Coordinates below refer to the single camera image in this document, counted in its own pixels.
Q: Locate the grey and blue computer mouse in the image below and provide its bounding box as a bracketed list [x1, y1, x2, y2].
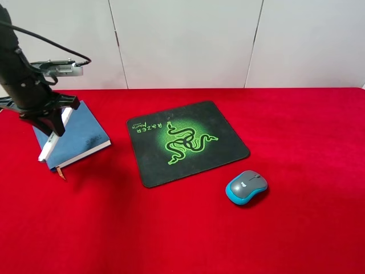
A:
[225, 170, 268, 206]

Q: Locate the white pen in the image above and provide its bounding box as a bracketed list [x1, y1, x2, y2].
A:
[38, 107, 73, 163]

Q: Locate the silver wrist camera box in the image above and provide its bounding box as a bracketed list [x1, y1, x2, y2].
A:
[30, 59, 83, 77]

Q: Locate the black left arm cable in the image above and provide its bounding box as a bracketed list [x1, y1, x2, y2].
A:
[0, 19, 92, 67]

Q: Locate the red velvet table cloth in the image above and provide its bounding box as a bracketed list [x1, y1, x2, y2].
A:
[1, 88, 364, 273]

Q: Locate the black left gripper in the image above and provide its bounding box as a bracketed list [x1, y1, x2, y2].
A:
[1, 92, 80, 136]

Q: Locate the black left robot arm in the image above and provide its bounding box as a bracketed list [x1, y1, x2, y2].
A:
[1, 7, 80, 136]

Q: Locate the black green mouse pad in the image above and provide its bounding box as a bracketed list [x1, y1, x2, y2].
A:
[127, 101, 250, 188]

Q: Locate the orange bookmark ribbon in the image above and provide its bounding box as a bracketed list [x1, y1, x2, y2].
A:
[56, 167, 67, 181]

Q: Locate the blue notebook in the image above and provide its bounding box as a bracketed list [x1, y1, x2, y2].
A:
[34, 101, 111, 171]

